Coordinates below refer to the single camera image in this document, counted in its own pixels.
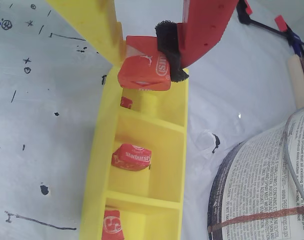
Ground red Starburst candy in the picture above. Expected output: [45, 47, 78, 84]
[120, 96, 134, 110]
[101, 209, 125, 240]
[111, 143, 152, 173]

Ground yellow three-compartment box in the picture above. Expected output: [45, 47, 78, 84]
[79, 67, 190, 240]

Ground white plastic table cover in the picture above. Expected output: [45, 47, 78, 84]
[0, 0, 304, 240]

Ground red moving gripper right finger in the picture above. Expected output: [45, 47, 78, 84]
[154, 0, 239, 83]

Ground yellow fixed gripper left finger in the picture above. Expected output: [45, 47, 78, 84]
[45, 0, 125, 67]

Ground brown rubber band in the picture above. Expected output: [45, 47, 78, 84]
[208, 206, 304, 232]

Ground orange Starburst candy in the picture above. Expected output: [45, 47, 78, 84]
[117, 35, 172, 92]

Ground labelled metal paint can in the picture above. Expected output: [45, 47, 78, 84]
[206, 103, 304, 240]

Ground small wooden cricket bat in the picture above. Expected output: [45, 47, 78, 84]
[286, 31, 304, 110]

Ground black bar clamp red pads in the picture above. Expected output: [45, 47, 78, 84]
[235, 0, 304, 50]

